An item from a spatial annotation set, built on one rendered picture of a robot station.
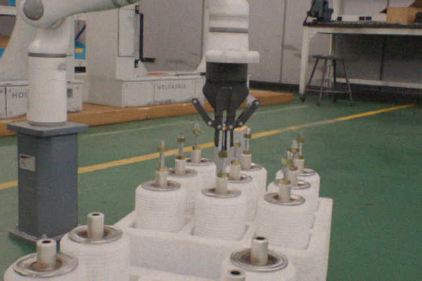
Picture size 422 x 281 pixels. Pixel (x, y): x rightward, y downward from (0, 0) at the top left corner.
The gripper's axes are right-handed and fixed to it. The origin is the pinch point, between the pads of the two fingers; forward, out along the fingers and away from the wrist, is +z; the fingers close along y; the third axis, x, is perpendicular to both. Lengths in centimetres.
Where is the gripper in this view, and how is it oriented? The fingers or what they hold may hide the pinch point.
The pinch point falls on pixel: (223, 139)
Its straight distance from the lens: 102.9
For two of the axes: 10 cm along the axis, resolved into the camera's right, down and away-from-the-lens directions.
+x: 1.3, 1.8, -9.8
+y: -9.9, -0.2, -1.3
